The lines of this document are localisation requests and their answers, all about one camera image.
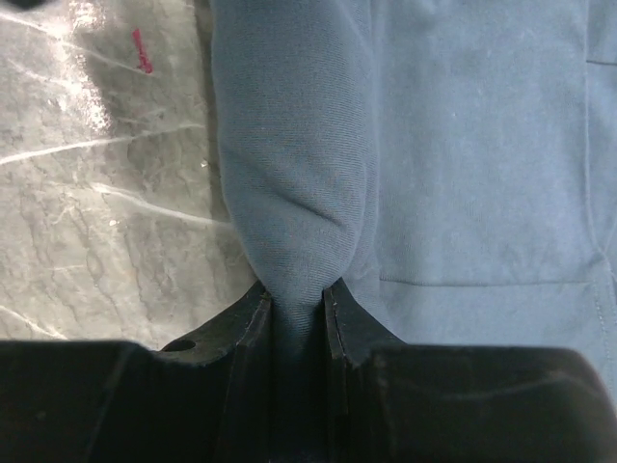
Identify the blue-grey t-shirt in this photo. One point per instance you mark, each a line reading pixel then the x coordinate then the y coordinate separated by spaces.
pixel 453 162

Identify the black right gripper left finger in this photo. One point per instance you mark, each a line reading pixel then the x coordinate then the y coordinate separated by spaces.
pixel 202 398

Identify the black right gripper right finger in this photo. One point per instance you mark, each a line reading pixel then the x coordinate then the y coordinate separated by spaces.
pixel 389 401

